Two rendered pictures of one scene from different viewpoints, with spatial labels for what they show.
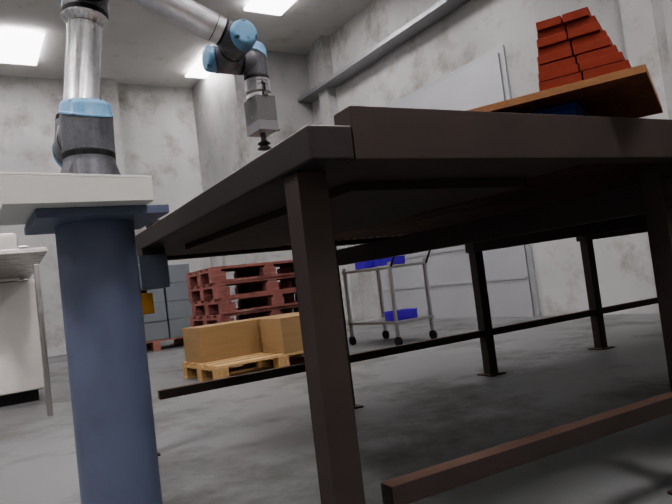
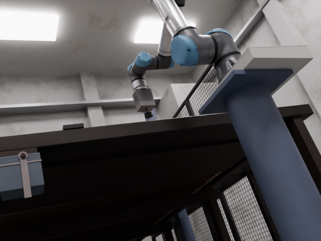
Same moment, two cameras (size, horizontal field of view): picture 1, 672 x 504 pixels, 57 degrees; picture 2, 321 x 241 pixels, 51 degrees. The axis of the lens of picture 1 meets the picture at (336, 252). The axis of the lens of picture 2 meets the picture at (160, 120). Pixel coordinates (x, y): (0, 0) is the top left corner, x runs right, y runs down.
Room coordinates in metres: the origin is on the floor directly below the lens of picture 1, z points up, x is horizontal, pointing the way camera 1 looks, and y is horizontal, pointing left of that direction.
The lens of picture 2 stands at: (1.68, 1.73, 0.33)
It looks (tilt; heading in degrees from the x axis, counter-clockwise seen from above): 24 degrees up; 273
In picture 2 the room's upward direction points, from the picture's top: 18 degrees counter-clockwise
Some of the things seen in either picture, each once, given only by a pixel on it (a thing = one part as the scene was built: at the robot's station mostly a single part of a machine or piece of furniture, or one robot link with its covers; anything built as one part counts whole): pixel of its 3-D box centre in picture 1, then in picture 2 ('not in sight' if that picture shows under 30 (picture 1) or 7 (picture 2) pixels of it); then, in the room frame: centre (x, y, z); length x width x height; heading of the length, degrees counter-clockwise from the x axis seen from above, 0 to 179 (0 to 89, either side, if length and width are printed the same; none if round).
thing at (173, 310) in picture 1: (145, 309); not in sight; (9.24, 2.95, 0.61); 1.22 x 0.85 x 1.21; 123
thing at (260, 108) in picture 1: (264, 114); (143, 100); (1.81, 0.16, 1.18); 0.10 x 0.09 x 0.16; 123
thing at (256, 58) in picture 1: (253, 62); (136, 74); (1.80, 0.18, 1.33); 0.09 x 0.08 x 0.11; 121
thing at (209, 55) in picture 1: (224, 57); (144, 62); (1.74, 0.25, 1.33); 0.11 x 0.11 x 0.08; 31
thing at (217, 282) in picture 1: (258, 308); not in sight; (6.81, 0.92, 0.48); 1.32 x 0.90 x 0.96; 123
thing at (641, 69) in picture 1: (552, 115); not in sight; (1.65, -0.63, 1.03); 0.50 x 0.50 x 0.02; 59
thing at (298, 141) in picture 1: (175, 227); (118, 135); (1.92, 0.49, 0.89); 2.08 x 0.09 x 0.06; 29
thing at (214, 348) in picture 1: (261, 343); not in sight; (5.31, 0.73, 0.21); 1.18 x 0.81 x 0.43; 126
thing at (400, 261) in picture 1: (389, 297); not in sight; (6.19, -0.48, 0.45); 0.95 x 0.55 x 0.89; 39
